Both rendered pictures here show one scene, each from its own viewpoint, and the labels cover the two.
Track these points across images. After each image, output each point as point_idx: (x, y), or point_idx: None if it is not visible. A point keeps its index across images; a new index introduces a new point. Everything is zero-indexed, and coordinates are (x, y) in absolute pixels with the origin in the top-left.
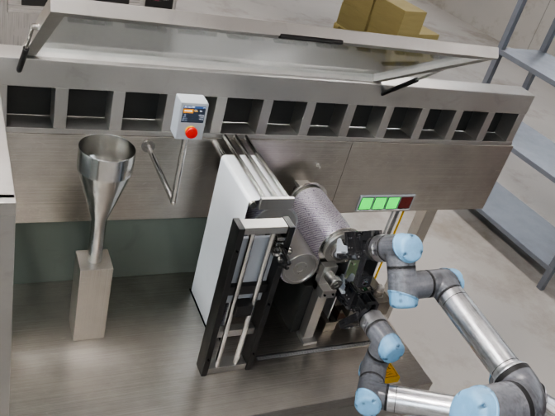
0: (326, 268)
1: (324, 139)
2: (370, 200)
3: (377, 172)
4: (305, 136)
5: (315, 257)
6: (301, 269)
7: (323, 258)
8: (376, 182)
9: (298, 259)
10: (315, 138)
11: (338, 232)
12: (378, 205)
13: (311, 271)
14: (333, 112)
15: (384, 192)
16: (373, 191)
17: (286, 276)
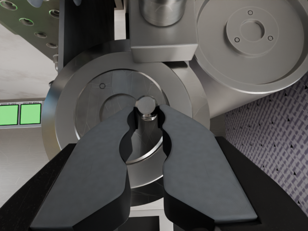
0: (186, 38)
1: (130, 213)
2: (24, 118)
3: (29, 164)
4: (160, 215)
5: (214, 79)
6: (242, 27)
7: (178, 70)
8: (24, 147)
9: (271, 68)
10: (145, 213)
11: (162, 188)
12: (8, 110)
13: (199, 19)
14: (118, 227)
15: (5, 131)
16: (24, 132)
17: (283, 0)
